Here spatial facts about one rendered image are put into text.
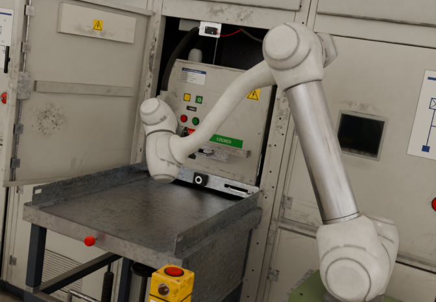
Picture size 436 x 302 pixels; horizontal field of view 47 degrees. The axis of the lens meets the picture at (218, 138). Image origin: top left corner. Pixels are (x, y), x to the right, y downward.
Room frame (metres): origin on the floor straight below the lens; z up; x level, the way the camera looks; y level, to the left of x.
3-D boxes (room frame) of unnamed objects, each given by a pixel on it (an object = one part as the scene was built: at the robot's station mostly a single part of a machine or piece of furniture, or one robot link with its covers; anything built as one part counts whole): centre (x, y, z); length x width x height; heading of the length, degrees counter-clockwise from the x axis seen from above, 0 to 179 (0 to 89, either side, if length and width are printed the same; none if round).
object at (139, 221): (1.79, 0.19, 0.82); 0.68 x 0.62 x 0.06; 156
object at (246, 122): (2.14, 0.04, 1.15); 0.48 x 0.01 x 0.48; 66
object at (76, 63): (2.02, 0.58, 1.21); 0.63 x 0.07 x 0.74; 140
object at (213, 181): (2.15, 0.03, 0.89); 0.54 x 0.05 x 0.06; 66
